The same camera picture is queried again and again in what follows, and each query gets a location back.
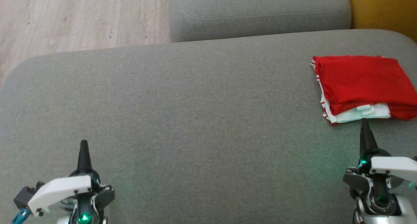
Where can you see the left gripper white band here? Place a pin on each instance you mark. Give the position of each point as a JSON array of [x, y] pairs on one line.
[[62, 188]]

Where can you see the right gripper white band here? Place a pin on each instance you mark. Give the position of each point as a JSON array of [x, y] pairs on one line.
[[394, 167]]

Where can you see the red basketball jersey black print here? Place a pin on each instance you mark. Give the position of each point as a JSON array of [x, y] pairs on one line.
[[361, 80]]

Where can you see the grey fabric sofa seat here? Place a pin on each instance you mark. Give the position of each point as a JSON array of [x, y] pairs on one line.
[[195, 119]]

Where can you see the yellow panel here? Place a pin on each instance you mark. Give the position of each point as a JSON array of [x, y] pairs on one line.
[[384, 8]]

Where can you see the grey sofa back cushion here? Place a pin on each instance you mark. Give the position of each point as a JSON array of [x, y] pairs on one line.
[[260, 12]]

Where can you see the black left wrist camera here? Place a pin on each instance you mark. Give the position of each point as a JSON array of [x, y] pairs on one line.
[[24, 194]]

